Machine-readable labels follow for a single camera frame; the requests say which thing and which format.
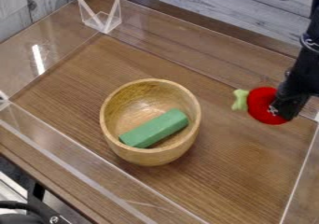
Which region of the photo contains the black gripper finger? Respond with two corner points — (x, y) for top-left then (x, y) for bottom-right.
(269, 95), (310, 121)

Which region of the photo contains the black table clamp mount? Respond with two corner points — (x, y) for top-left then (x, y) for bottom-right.
(28, 181), (72, 224)

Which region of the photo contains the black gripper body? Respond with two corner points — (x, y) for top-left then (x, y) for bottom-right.
(277, 47), (319, 101)

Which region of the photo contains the clear acrylic corner bracket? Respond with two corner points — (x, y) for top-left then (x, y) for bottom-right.
(78, 0), (122, 35)

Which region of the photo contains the green rectangular block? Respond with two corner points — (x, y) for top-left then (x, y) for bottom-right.
(119, 108), (190, 148)

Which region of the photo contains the round wooden bowl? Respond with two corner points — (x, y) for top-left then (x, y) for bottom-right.
(100, 78), (202, 166)

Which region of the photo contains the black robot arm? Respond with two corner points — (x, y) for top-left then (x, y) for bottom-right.
(270, 0), (319, 121)

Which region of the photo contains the red plush strawberry toy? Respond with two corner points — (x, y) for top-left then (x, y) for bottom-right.
(232, 87), (289, 125)

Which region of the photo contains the clear acrylic tray wall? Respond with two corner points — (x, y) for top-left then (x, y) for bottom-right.
(0, 0), (319, 224)

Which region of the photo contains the black cable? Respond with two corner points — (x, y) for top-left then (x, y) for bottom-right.
(0, 199), (43, 224)

